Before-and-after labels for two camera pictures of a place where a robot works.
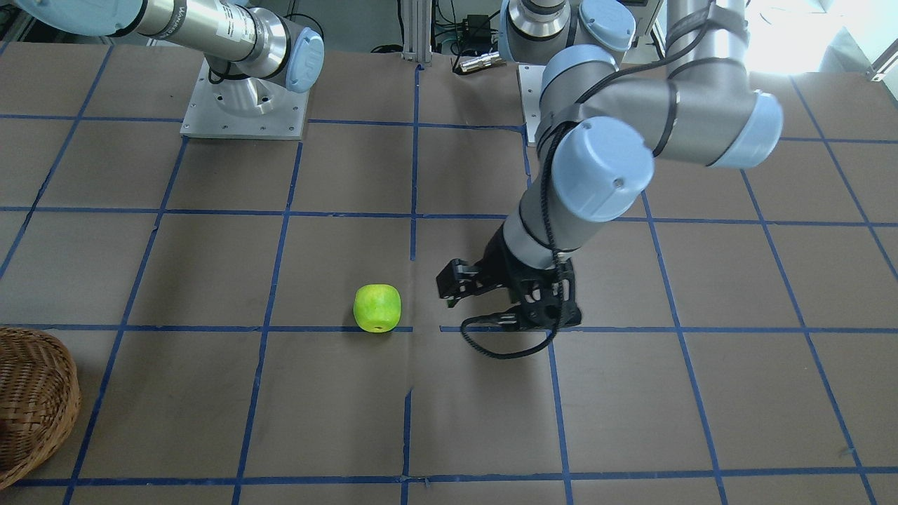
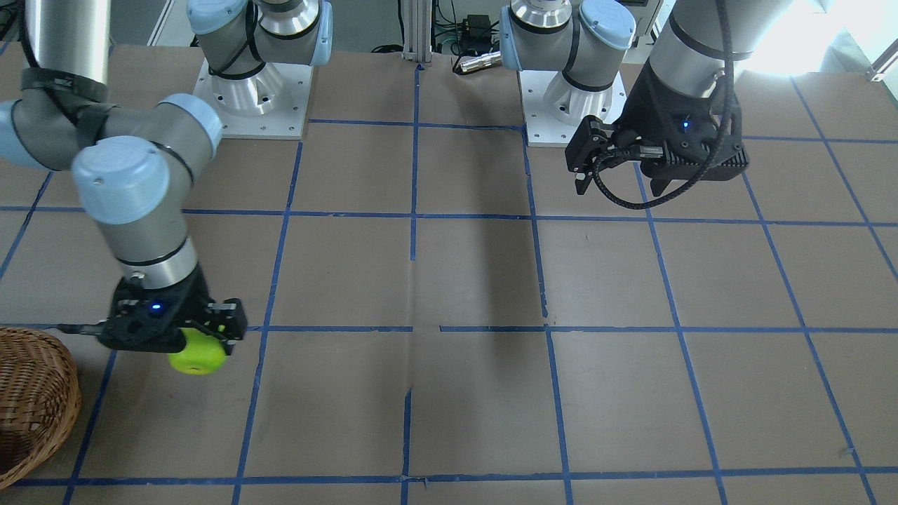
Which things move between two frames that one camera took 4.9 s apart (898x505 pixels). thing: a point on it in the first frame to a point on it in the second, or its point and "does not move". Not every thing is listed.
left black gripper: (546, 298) to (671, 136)
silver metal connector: (492, 59) does not move
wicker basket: (40, 395) does not move
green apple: (377, 307) to (203, 354)
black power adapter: (476, 32) does not move
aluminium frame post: (417, 30) does not move
